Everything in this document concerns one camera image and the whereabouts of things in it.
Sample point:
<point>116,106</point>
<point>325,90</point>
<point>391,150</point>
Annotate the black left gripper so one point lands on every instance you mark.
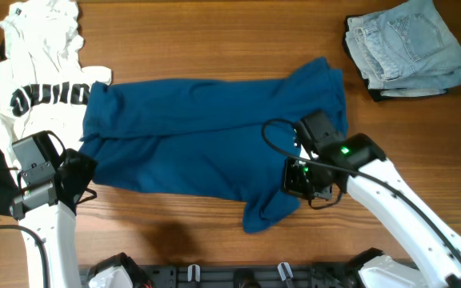
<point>90,164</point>

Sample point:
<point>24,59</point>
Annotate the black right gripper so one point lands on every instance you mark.
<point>290,186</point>

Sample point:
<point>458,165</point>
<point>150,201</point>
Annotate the teal blue polo shirt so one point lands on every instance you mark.
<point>209,137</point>

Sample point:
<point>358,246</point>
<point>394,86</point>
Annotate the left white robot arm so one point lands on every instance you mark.
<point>52,182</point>

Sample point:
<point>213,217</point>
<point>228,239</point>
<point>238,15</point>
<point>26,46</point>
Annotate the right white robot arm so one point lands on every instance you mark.
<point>360,168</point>

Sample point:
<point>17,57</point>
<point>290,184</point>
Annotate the white t-shirt black lettering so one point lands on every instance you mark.
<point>42,84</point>

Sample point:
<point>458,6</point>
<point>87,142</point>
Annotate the light blue folded jeans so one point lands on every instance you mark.
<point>404,52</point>

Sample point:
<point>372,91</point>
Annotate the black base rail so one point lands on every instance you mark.
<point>254,276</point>

